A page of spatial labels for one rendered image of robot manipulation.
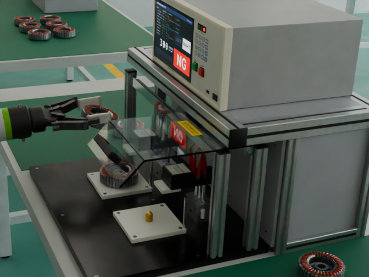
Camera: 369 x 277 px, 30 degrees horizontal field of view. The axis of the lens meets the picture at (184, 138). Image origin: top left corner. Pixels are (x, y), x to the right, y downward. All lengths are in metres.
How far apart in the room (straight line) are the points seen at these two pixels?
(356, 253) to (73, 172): 0.86
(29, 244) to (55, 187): 1.22
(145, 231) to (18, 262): 1.38
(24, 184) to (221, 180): 0.71
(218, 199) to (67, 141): 0.87
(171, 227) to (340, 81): 0.57
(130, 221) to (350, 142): 0.60
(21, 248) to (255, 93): 1.77
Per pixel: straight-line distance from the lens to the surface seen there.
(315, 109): 1.72
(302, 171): 1.72
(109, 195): 1.95
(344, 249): 1.86
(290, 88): 1.73
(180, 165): 1.81
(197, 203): 1.84
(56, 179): 2.07
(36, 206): 1.97
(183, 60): 1.81
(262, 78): 1.68
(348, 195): 1.85
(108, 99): 2.75
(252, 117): 1.63
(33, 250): 3.17
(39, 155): 2.27
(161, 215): 1.86
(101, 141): 1.60
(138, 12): 6.80
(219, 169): 1.59
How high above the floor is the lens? 1.71
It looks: 23 degrees down
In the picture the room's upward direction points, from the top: 3 degrees clockwise
